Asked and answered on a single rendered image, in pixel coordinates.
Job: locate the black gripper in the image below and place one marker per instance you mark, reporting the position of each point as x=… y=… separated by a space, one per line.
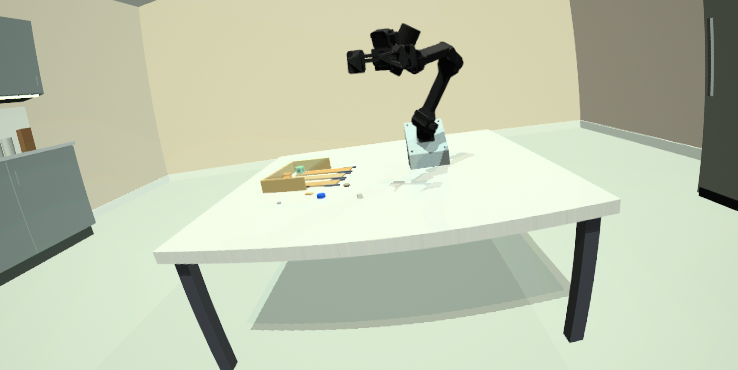
x=399 y=57

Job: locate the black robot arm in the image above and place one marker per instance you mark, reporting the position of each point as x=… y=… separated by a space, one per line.
x=449 y=63

